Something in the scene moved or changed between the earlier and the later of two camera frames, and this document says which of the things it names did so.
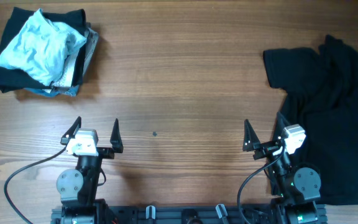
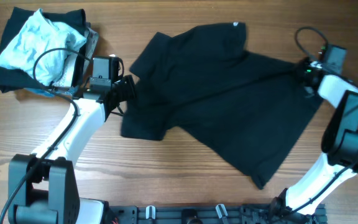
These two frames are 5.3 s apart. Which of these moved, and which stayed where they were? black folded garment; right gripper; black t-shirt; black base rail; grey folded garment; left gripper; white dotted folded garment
Moved: black t-shirt; left gripper; right gripper
Stayed: black base rail; grey folded garment; black folded garment; white dotted folded garment
